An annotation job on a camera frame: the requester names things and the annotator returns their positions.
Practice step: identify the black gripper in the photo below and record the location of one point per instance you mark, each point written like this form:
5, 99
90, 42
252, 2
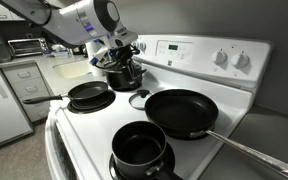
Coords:
119, 55

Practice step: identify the glass lid with black knob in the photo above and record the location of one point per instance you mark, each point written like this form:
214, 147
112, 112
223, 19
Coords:
138, 101

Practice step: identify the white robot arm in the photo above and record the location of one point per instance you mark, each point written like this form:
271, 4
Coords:
70, 20

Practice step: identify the white stove knob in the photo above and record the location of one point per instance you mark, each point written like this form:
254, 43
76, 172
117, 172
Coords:
240, 60
219, 57
141, 45

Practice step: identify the white electric stove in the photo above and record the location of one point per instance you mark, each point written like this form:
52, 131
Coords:
124, 116

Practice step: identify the black stockpot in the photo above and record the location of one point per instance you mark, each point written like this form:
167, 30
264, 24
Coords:
120, 81

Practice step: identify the small black frying pan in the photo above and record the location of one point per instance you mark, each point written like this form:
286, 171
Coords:
87, 90

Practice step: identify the large black frying pan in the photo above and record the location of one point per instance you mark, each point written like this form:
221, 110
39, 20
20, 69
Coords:
180, 111

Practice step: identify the white kitchen sink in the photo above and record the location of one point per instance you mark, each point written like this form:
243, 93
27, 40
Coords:
72, 69

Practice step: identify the small black saucepan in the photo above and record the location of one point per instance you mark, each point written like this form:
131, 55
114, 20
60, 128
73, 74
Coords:
137, 150

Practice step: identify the white drawer cabinet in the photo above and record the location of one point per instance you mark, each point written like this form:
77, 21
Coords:
25, 86

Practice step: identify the silver toaster oven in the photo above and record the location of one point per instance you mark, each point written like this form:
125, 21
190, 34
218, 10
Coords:
27, 46

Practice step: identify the white refrigerator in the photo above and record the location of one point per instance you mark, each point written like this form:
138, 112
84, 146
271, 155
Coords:
0, 106

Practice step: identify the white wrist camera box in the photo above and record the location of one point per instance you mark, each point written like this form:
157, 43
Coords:
99, 56

